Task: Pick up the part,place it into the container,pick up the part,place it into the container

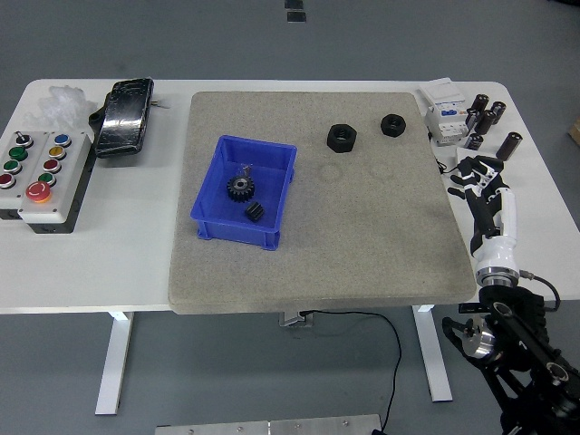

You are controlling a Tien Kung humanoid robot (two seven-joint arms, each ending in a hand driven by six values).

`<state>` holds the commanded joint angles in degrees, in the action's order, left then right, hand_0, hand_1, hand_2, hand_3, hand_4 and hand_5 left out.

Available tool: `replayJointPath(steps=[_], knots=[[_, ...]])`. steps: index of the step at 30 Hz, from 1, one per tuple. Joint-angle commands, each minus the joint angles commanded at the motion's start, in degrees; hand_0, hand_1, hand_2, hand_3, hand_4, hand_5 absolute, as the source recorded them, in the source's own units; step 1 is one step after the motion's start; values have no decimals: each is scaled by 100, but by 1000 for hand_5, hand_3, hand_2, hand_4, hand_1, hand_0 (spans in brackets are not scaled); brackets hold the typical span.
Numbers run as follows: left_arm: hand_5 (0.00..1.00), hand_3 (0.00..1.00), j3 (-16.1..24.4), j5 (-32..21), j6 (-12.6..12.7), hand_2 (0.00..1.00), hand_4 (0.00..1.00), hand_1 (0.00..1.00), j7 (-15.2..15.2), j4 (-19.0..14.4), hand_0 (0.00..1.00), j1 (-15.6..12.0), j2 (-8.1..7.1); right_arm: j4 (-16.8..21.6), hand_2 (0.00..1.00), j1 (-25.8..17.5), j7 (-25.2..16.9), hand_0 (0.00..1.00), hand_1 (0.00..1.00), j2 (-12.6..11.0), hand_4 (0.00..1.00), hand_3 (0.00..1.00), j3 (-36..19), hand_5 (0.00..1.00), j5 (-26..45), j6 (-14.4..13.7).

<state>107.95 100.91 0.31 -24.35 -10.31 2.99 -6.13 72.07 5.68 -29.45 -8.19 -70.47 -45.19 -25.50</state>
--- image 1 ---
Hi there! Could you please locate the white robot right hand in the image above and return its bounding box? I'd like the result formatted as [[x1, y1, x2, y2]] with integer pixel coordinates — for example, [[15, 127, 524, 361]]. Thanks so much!
[[448, 155, 518, 273]]

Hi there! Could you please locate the small black gear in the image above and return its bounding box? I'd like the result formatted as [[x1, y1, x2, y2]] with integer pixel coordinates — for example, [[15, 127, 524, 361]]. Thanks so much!
[[244, 201, 266, 224]]

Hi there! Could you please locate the large black gear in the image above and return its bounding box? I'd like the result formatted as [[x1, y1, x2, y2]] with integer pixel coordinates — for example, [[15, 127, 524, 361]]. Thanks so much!
[[225, 175, 256, 204]]

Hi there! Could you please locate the small black hex nut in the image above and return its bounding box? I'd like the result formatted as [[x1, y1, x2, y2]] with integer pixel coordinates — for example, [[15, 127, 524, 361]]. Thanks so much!
[[380, 113, 408, 138]]

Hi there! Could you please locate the large black hex nut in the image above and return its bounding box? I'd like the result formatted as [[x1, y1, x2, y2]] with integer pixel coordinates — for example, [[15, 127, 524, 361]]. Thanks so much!
[[325, 122, 358, 153]]

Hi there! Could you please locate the blue plastic box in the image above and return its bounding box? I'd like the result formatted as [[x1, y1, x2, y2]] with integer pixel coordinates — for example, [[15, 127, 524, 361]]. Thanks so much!
[[189, 133, 299, 252]]

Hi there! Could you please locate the button box with emergency stop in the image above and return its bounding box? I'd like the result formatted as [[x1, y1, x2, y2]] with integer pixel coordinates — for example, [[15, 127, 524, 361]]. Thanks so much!
[[17, 131, 95, 236]]

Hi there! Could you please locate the white table leg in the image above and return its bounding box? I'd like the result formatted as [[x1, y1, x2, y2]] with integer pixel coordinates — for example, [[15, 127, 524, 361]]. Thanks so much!
[[94, 312, 135, 416], [411, 304, 454, 403]]

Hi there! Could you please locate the white circuit breaker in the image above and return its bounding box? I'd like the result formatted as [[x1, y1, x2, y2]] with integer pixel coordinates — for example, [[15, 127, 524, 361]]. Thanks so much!
[[417, 79, 470, 147]]

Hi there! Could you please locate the grey-brown felt mat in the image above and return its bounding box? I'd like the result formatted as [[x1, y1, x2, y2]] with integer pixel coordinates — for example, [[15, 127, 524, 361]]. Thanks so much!
[[168, 92, 479, 315]]

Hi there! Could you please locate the silver metal plate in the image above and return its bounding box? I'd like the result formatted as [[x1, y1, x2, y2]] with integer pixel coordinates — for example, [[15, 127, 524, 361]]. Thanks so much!
[[155, 413, 382, 435]]

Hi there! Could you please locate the black foil-wrapped pack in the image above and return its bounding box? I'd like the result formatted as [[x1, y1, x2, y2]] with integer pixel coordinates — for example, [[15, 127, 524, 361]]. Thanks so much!
[[88, 77, 156, 160]]

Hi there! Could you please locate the clear crumpled plastic wrap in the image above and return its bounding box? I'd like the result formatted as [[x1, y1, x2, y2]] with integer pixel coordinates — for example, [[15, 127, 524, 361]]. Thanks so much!
[[24, 84, 97, 133]]

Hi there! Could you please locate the thin black hanging cable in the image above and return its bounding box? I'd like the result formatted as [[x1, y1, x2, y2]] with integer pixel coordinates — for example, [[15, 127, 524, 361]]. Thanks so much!
[[301, 309, 403, 435]]

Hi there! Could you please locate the grey metal table bracket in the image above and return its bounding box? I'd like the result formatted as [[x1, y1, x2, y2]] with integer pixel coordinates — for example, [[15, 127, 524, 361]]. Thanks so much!
[[277, 310, 314, 328]]

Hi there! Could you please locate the button box with selector switch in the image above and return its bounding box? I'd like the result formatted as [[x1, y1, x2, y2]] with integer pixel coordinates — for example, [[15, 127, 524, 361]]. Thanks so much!
[[0, 130, 46, 222]]

